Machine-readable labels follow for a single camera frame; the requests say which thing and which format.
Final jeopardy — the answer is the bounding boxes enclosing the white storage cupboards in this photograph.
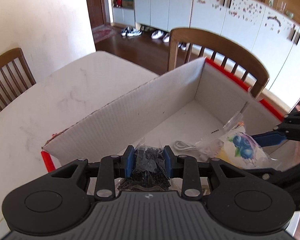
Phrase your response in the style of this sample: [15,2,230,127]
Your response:
[113,0,300,108]

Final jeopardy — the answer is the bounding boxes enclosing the white usb cable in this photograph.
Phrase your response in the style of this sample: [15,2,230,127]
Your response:
[173,140,198,153]

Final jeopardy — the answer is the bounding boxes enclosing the pair of sneakers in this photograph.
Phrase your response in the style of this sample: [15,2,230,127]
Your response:
[121,26,142,37]

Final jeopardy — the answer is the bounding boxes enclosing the far wooden chair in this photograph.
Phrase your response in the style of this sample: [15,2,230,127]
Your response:
[0,48,36,112]

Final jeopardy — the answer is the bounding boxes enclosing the right wooden chair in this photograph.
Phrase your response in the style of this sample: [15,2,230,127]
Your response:
[167,28,269,98]

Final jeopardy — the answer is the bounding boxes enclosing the blueberry bread packet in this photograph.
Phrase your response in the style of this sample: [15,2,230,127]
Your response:
[195,102,273,169]

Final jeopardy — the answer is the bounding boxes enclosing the red cardboard box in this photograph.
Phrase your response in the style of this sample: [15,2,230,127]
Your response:
[43,59,283,164]

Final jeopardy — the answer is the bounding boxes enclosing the wooden chair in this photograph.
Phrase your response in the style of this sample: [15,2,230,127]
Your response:
[0,48,36,112]
[167,28,269,98]

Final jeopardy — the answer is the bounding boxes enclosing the dark wooden door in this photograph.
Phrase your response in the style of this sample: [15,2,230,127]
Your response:
[86,0,106,29]

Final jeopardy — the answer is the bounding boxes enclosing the red patterned rug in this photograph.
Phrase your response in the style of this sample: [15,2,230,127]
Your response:
[92,25,119,43]

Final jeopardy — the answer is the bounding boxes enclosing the clear bag black snack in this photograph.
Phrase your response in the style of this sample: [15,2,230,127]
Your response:
[117,139,170,192]

